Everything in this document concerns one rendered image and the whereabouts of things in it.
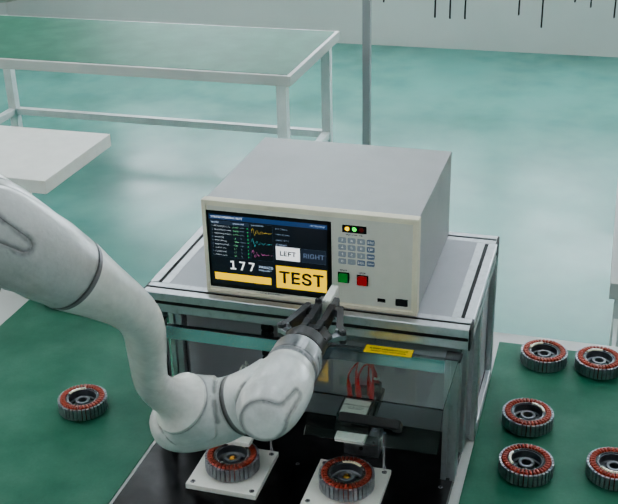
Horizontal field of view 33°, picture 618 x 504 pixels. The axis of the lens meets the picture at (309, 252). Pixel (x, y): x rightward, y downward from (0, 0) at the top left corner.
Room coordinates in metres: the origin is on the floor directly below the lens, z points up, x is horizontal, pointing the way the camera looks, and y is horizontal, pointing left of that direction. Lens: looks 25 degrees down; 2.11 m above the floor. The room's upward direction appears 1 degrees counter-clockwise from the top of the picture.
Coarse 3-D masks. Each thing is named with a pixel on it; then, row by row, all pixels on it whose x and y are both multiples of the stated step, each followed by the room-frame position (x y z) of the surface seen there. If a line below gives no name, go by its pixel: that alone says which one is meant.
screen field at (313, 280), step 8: (280, 272) 1.86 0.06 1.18; (288, 272) 1.85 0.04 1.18; (296, 272) 1.85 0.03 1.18; (304, 272) 1.84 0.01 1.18; (312, 272) 1.84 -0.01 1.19; (320, 272) 1.83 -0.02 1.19; (280, 280) 1.86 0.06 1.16; (288, 280) 1.85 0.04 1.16; (296, 280) 1.85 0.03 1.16; (304, 280) 1.84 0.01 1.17; (312, 280) 1.84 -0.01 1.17; (320, 280) 1.83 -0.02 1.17; (288, 288) 1.85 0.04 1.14; (296, 288) 1.85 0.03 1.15; (304, 288) 1.84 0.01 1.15; (312, 288) 1.84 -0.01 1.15; (320, 288) 1.83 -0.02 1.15
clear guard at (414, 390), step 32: (352, 352) 1.73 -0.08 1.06; (416, 352) 1.73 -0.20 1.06; (448, 352) 1.72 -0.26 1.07; (320, 384) 1.62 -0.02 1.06; (352, 384) 1.62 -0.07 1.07; (384, 384) 1.62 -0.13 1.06; (416, 384) 1.61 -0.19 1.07; (448, 384) 1.61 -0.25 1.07; (320, 416) 1.56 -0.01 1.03; (384, 416) 1.54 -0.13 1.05; (416, 416) 1.53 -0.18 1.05; (416, 448) 1.49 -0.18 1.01
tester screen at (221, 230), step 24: (216, 216) 1.89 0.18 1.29; (216, 240) 1.90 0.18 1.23; (240, 240) 1.88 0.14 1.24; (264, 240) 1.87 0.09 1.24; (288, 240) 1.85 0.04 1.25; (312, 240) 1.84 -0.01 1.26; (216, 264) 1.90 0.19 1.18; (264, 264) 1.87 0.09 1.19; (288, 264) 1.85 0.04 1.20; (312, 264) 1.84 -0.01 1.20
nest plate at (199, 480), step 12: (204, 456) 1.80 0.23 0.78; (264, 456) 1.79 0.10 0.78; (276, 456) 1.79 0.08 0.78; (204, 468) 1.75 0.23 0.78; (264, 468) 1.75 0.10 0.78; (192, 480) 1.72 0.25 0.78; (204, 480) 1.72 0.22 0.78; (216, 480) 1.71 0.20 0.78; (252, 480) 1.71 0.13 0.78; (264, 480) 1.72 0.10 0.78; (216, 492) 1.69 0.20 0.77; (228, 492) 1.68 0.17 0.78; (240, 492) 1.67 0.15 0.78; (252, 492) 1.67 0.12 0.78
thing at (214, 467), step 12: (228, 444) 1.79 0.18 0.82; (252, 444) 1.78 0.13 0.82; (216, 456) 1.75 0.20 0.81; (228, 456) 1.76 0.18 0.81; (240, 456) 1.77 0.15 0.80; (252, 456) 1.74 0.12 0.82; (216, 468) 1.71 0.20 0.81; (228, 468) 1.71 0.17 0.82; (240, 468) 1.71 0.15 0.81; (252, 468) 1.72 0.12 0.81; (228, 480) 1.70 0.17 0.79; (240, 480) 1.70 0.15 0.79
